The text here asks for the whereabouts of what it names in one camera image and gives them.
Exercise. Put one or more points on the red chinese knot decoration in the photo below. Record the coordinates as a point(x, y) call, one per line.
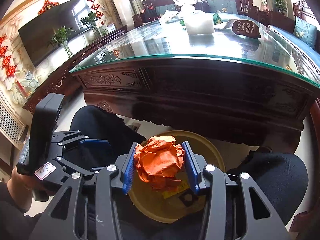
point(95, 7)

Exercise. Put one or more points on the crumpled white patterned paper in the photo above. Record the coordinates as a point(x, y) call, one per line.
point(169, 16)

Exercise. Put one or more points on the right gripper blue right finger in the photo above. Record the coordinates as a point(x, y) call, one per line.
point(192, 168)

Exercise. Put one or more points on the person's left hand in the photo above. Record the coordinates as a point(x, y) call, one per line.
point(21, 186)

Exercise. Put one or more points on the yellow round trash bin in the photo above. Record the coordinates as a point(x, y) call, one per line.
point(169, 206)

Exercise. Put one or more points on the dark round slogan sign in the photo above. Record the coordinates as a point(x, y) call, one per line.
point(246, 28)

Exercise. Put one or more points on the flat screen television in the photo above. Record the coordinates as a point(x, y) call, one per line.
point(37, 33)

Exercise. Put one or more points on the left teal back cushion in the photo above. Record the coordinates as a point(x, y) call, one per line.
point(160, 10)

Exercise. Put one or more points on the white foam packing block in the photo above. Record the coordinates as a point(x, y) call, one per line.
point(199, 23)

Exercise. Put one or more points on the carved wooden side sofa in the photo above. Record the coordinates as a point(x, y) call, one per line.
point(306, 59)

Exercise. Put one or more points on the white standing air conditioner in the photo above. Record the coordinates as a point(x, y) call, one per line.
point(125, 12)

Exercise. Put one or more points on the teal cushion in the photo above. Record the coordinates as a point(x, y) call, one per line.
point(223, 6)
point(160, 10)

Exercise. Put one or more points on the potted green corner plant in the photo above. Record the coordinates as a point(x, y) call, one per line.
point(280, 6)

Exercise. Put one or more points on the orange paper ball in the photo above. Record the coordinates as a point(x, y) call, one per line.
point(158, 162)

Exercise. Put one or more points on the small white paper scrap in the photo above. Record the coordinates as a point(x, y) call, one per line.
point(224, 25)

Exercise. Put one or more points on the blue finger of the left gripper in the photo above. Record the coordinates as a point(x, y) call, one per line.
point(96, 151)

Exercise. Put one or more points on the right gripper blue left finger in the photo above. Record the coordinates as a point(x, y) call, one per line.
point(128, 169)

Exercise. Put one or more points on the flattened green wrapper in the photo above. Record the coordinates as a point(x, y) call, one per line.
point(217, 19)

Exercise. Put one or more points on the green plant in vase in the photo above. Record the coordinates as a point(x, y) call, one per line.
point(90, 22)

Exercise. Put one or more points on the blue cushion near corner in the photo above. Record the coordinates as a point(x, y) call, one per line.
point(305, 32)

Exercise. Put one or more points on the right teal back cushion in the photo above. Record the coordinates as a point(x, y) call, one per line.
point(223, 6)

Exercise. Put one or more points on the dark wooden tv cabinet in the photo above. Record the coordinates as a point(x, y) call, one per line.
point(61, 81)

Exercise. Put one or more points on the yellow foil snack wrapper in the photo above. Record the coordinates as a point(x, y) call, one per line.
point(175, 189)

